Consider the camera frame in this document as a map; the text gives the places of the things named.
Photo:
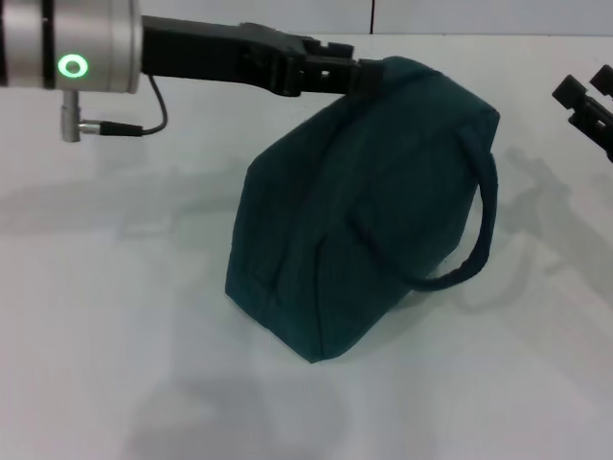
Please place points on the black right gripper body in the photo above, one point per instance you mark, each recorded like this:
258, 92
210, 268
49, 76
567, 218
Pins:
609, 154

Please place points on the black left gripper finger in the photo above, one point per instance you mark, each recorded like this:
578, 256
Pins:
333, 47
345, 74

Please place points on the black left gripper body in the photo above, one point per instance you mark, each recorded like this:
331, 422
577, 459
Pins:
220, 57

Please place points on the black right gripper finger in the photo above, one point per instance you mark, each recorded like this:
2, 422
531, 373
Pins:
582, 108
602, 79

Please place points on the dark teal insulated lunch bag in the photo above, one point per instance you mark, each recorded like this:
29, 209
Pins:
359, 215

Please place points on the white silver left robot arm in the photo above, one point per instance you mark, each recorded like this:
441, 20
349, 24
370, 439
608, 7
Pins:
67, 45

